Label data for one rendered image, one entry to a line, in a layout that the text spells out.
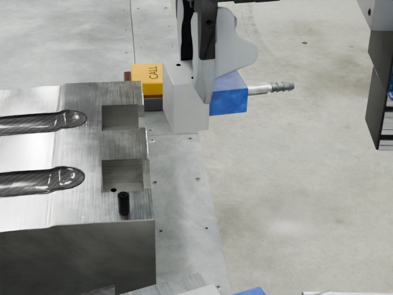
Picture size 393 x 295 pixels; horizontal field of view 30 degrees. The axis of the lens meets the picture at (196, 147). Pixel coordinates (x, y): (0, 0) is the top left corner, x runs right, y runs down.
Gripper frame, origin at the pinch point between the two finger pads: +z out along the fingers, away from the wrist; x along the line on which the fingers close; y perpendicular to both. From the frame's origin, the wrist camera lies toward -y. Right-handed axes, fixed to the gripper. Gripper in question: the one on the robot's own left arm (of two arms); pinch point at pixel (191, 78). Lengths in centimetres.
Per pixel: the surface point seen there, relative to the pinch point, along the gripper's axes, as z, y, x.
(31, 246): 8.2, -16.8, -11.9
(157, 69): 11.4, 1.5, 25.4
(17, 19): 15, -16, 56
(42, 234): 7.0, -15.8, -12.1
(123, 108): 6.6, -5.9, 7.2
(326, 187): 95, 68, 104
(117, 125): 8.7, -6.5, 7.2
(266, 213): 95, 46, 95
